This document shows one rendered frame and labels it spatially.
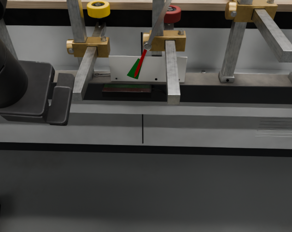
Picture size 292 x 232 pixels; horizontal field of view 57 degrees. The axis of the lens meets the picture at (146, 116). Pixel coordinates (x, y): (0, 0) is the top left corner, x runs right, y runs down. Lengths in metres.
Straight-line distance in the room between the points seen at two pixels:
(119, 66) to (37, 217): 0.89
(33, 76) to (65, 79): 0.04
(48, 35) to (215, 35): 0.67
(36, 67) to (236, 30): 0.69
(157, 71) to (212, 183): 0.81
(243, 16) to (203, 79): 0.25
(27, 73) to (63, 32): 0.85
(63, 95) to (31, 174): 1.34
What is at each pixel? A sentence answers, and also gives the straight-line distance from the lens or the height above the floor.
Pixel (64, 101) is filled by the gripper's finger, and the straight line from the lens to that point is 0.33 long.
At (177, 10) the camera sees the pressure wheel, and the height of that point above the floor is 0.91.
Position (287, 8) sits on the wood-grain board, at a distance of 1.17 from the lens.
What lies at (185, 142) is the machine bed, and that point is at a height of 0.14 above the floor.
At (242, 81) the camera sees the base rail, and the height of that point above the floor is 0.70.
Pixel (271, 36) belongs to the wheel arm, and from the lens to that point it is 0.74.
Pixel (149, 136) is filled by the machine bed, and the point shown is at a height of 0.18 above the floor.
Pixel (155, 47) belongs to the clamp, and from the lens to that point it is 0.89.
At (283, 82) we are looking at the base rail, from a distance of 1.07.
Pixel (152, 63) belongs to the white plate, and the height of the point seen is 0.77.
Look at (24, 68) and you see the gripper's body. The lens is 0.34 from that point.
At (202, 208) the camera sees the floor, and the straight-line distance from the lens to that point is 1.45.
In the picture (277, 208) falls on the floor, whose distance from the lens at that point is 1.57.
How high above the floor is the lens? 1.25
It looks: 42 degrees down
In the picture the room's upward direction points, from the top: straight up
